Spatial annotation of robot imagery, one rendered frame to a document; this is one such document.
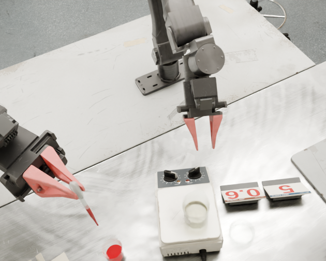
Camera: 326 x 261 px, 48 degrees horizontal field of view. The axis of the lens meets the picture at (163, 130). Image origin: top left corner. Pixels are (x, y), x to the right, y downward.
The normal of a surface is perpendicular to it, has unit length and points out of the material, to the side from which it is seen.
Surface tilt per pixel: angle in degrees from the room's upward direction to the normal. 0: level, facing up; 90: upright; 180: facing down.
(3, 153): 2
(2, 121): 34
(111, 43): 0
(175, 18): 30
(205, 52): 42
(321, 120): 0
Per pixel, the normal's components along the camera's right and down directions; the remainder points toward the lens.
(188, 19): 0.10, -0.13
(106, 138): -0.07, -0.58
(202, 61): 0.16, 0.07
